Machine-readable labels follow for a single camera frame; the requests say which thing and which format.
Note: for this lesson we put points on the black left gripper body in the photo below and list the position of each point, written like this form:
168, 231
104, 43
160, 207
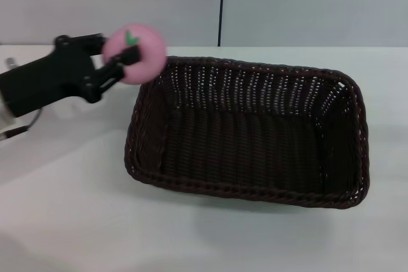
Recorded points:
51, 77

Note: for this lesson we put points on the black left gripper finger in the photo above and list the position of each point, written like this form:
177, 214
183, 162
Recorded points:
129, 56
95, 44

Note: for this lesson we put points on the pink peach toy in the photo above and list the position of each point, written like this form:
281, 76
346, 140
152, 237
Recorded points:
145, 49

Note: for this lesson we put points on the dark brown woven basket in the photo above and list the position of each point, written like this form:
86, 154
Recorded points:
242, 144

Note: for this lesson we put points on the black vertical wall strip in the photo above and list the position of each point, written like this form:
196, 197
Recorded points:
221, 4

